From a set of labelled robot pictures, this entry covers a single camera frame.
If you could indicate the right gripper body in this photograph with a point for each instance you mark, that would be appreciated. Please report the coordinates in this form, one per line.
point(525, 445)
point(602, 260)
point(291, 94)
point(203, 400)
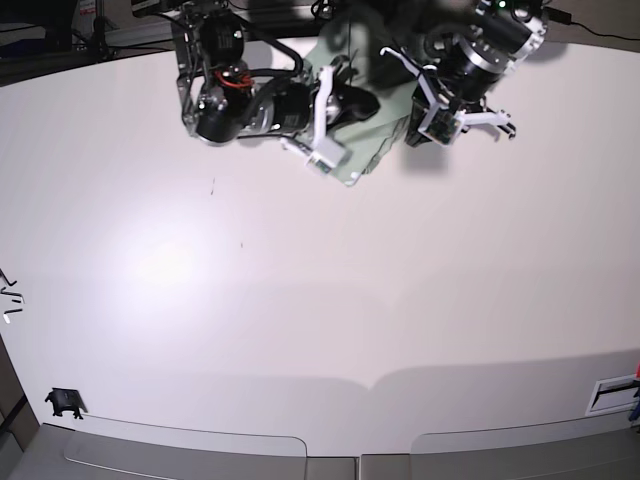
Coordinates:
point(319, 116)

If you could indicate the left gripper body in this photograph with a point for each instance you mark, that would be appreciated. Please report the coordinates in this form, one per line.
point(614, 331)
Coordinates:
point(430, 88)

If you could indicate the light green T-shirt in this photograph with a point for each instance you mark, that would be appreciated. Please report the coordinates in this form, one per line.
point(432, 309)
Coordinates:
point(360, 32)

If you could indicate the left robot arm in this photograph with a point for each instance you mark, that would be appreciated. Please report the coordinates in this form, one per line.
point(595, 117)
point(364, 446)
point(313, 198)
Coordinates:
point(458, 55)

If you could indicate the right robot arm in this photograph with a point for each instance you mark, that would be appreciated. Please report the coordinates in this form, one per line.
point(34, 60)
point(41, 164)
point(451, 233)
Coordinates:
point(223, 99)

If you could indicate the black power adapter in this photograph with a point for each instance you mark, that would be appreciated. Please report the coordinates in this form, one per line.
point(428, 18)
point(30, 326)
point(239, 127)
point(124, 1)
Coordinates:
point(558, 16)

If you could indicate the small hex keys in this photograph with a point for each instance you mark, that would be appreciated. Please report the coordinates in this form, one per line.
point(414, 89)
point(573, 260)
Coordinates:
point(12, 299)

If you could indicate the black table clamp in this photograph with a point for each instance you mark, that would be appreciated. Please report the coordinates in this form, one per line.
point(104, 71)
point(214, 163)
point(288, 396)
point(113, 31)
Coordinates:
point(66, 400)

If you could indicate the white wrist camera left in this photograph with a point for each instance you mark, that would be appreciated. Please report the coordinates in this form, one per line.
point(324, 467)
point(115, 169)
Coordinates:
point(437, 125)

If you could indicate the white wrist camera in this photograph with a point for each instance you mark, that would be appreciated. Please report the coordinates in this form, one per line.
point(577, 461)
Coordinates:
point(327, 157)
point(437, 125)

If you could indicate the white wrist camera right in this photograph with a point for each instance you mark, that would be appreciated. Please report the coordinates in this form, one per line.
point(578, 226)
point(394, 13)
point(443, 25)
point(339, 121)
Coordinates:
point(327, 157)

